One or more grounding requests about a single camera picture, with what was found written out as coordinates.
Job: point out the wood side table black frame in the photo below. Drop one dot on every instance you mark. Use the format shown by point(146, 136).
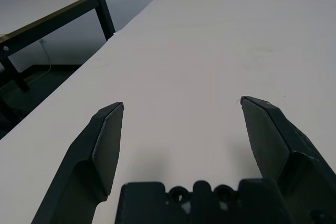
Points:
point(26, 36)

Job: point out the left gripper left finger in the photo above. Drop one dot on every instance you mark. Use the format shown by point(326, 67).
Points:
point(86, 155)

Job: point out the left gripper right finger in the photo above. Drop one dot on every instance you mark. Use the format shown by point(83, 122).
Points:
point(288, 142)

